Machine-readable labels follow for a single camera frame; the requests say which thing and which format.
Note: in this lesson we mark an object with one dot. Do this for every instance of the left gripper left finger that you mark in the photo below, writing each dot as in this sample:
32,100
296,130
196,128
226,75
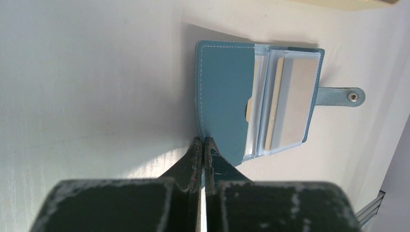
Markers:
169,203

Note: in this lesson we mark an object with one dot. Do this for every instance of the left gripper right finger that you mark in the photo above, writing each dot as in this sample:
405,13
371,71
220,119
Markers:
234,203

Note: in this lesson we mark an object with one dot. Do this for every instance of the gold credit card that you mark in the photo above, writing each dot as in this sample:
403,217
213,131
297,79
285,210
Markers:
294,84

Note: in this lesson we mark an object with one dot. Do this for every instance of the blue leather card holder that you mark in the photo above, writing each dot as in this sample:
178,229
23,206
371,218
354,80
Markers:
224,76

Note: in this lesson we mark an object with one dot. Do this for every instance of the gold card in pocket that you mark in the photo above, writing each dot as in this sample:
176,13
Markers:
254,85

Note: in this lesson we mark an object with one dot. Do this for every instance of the beige oval tray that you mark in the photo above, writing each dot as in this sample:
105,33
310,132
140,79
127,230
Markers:
350,5

